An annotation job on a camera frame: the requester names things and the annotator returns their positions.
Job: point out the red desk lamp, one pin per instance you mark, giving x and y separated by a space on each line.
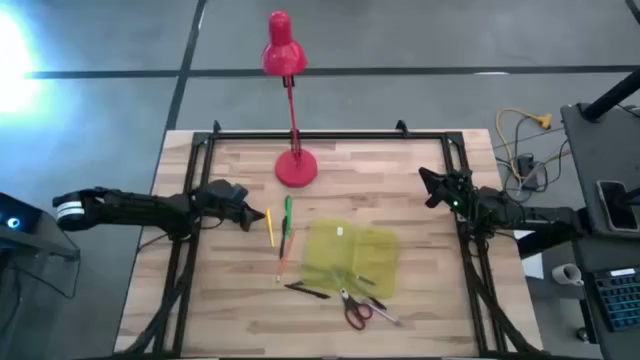
296 170

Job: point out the grey equipment box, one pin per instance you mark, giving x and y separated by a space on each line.
20 235

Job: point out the short black pen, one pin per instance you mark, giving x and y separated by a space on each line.
377 303
366 280

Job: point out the white mug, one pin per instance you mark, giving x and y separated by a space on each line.
567 274

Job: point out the orange pencil with eraser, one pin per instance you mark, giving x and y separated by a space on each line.
286 257

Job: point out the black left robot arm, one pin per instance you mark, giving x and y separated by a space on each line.
130 207

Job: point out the clear purple pen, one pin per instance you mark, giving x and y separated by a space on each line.
385 315

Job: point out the black power adapter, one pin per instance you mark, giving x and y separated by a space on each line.
526 165

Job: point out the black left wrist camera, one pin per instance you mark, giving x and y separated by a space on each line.
238 191

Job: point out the dark side desk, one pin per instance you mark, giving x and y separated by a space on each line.
585 150

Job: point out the green pen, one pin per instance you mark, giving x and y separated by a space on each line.
288 212

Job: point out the dark keyboard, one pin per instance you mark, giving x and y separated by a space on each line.
620 300

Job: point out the yellow-green translucent supply box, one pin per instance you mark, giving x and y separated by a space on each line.
350 255

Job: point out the slim black pen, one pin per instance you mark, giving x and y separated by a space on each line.
283 242

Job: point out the black pole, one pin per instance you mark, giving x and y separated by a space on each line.
612 95

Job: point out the black table frame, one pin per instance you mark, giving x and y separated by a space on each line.
325 135

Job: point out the black pen with clip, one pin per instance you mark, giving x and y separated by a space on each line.
310 292

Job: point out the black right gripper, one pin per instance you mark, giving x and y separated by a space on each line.
460 192

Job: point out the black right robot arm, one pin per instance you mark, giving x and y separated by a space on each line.
540 217

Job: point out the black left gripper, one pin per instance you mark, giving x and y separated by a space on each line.
217 202

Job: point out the yellow pencil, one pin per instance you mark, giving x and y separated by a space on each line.
270 229

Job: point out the white paper sheet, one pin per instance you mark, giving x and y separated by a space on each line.
534 265

